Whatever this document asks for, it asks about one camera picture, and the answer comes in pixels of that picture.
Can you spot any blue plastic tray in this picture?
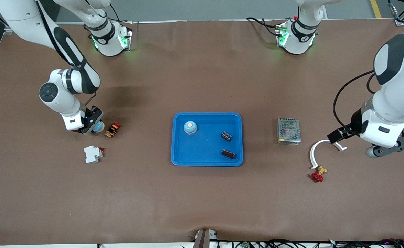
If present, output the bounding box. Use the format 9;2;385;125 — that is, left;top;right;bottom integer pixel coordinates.
171;112;244;167

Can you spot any white semicircular pipe clamp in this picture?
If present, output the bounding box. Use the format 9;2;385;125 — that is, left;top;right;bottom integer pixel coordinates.
309;139;348;170

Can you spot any white circuit breaker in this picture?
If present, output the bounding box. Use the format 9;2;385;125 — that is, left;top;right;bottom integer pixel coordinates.
84;145;104;164

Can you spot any brass valve red handwheel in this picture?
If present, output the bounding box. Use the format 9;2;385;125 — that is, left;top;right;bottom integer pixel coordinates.
310;166;328;183

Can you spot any metal mesh power supply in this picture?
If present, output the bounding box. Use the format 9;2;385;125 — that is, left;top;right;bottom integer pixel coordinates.
276;117;301;145

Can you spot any orange red push switch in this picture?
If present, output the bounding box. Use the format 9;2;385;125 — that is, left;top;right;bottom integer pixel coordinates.
105;122;121;138

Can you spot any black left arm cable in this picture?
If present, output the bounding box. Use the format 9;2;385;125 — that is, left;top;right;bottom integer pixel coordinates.
333;0;404;130

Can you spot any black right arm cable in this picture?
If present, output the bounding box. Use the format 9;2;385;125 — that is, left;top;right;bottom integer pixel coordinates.
33;0;97;105

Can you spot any black cable bundle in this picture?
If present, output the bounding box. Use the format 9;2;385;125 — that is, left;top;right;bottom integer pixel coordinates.
326;238;404;248
219;239;326;248

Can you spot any black arm base cable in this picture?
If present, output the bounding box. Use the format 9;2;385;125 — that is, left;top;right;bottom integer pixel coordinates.
246;17;281;37

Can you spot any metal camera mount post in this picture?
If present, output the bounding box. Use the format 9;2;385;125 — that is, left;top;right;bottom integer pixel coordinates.
193;229;218;248

